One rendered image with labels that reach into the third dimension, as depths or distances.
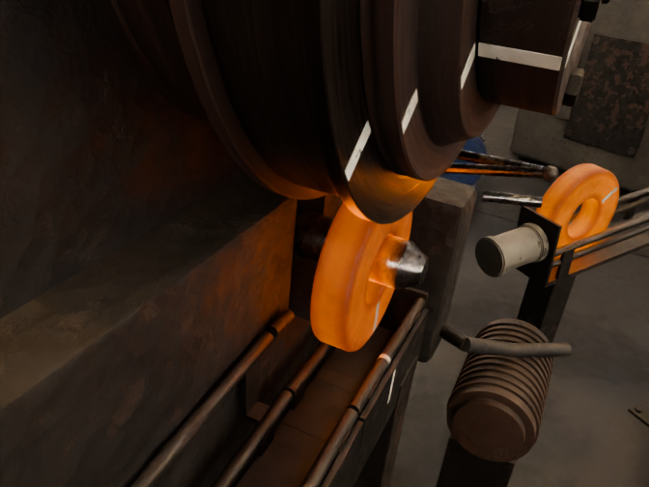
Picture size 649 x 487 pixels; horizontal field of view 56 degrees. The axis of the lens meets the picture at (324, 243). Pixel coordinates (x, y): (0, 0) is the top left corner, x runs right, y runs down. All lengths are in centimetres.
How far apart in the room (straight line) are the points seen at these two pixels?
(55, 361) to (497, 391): 65
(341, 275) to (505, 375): 48
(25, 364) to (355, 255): 24
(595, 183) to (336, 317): 58
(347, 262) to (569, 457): 122
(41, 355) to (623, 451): 152
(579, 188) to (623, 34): 223
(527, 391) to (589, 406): 90
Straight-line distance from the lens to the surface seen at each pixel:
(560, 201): 94
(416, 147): 36
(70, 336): 35
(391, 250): 51
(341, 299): 47
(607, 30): 317
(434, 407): 162
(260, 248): 47
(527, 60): 35
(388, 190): 40
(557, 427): 169
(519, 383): 91
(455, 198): 72
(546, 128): 331
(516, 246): 90
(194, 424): 46
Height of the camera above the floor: 108
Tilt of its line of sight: 29 degrees down
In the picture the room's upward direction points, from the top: 6 degrees clockwise
